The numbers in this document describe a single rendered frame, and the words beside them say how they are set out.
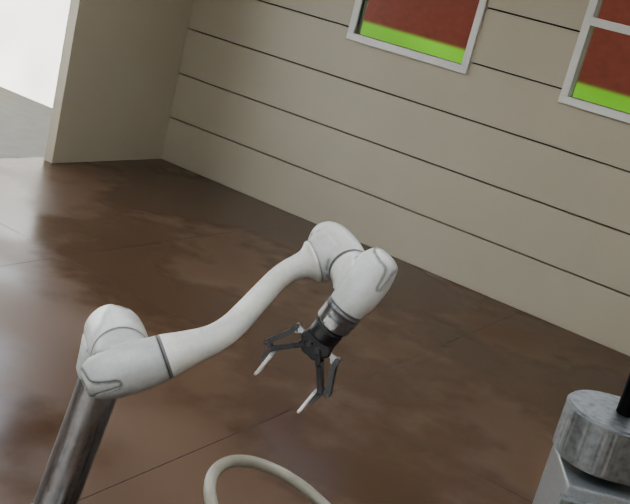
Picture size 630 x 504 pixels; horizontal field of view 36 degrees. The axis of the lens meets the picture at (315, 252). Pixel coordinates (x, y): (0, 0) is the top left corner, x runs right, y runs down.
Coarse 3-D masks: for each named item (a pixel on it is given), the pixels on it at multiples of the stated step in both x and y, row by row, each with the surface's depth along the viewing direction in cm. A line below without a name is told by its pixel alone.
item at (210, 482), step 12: (228, 456) 241; (240, 456) 245; (252, 456) 249; (216, 468) 233; (228, 468) 240; (264, 468) 250; (276, 468) 252; (204, 480) 229; (216, 480) 229; (288, 480) 254; (300, 480) 255; (204, 492) 224; (312, 492) 254
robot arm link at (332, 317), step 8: (328, 304) 221; (320, 312) 222; (328, 312) 220; (336, 312) 219; (328, 320) 220; (336, 320) 220; (344, 320) 219; (352, 320) 220; (360, 320) 223; (328, 328) 222; (336, 328) 220; (344, 328) 220; (352, 328) 222
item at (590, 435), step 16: (576, 400) 219; (592, 400) 221; (608, 400) 224; (560, 416) 222; (576, 416) 214; (592, 416) 212; (608, 416) 214; (560, 432) 218; (576, 432) 213; (592, 432) 210; (608, 432) 209; (624, 432) 208; (560, 448) 217; (576, 448) 213; (592, 448) 211; (608, 448) 209; (624, 448) 209; (576, 464) 213; (592, 464) 211; (608, 464) 210; (624, 464) 210; (608, 480) 211; (624, 480) 210
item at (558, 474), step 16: (560, 464) 222; (544, 480) 231; (560, 480) 218; (576, 480) 215; (592, 480) 217; (544, 496) 228; (576, 496) 212; (592, 496) 212; (608, 496) 212; (624, 496) 213
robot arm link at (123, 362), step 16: (112, 336) 212; (128, 336) 211; (144, 336) 217; (96, 352) 210; (112, 352) 207; (128, 352) 206; (144, 352) 206; (160, 352) 207; (96, 368) 205; (112, 368) 205; (128, 368) 205; (144, 368) 206; (160, 368) 207; (96, 384) 205; (112, 384) 205; (128, 384) 206; (144, 384) 207
